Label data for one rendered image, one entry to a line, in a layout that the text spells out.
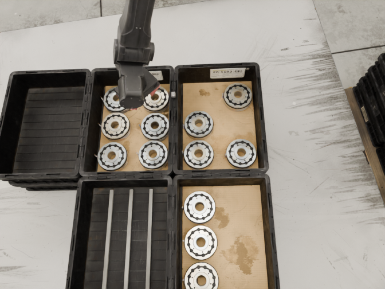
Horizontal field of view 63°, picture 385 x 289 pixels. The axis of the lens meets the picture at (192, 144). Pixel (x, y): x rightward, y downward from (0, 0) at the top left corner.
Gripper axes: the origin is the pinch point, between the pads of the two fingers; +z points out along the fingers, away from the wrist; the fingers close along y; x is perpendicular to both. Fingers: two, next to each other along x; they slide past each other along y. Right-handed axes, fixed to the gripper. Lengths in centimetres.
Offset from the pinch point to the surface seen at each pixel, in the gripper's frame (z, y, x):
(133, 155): 23.1, -12.1, -1.9
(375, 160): 91, 86, -74
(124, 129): 20.2, -8.3, 6.6
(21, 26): 108, -2, 172
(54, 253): 36, -56, -5
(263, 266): 22, -6, -58
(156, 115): 20.2, 3.5, 2.6
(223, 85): 22.9, 30.7, -5.0
